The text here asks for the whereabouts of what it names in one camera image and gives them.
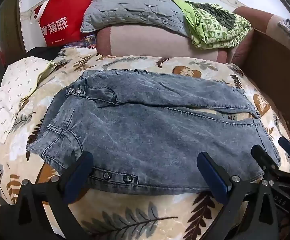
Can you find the black cloth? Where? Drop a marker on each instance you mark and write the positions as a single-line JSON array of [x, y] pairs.
[[42, 53]]

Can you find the green patterned cloth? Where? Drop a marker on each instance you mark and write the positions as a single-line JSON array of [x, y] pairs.
[[217, 30]]

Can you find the white patterned quilt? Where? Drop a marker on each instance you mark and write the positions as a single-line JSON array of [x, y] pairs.
[[12, 92]]

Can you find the leaf print blanket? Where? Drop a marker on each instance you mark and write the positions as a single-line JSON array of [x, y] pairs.
[[135, 212]]

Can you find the purple printed packet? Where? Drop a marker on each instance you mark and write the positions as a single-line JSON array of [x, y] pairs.
[[90, 41]]

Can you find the red shopping bag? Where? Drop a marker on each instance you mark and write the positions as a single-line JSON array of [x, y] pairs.
[[60, 25]]

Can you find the grey-blue denim pants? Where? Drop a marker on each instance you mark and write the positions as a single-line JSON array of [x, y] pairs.
[[147, 130]]

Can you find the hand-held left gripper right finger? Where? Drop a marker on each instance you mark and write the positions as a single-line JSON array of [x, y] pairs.
[[213, 177]]

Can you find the grey quilted pillow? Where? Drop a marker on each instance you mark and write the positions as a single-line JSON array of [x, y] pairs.
[[135, 7]]

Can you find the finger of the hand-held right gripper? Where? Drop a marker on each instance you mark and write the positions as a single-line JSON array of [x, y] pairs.
[[262, 156], [287, 143]]

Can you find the brown cardboard box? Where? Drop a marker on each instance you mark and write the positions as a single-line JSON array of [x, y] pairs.
[[272, 67]]

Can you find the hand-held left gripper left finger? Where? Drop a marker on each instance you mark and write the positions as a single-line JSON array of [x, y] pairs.
[[77, 177]]

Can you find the pink brown folded quilt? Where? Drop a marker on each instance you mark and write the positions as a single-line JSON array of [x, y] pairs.
[[155, 42]]

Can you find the wooden door with glass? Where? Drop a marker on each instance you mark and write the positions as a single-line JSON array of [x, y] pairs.
[[7, 30]]

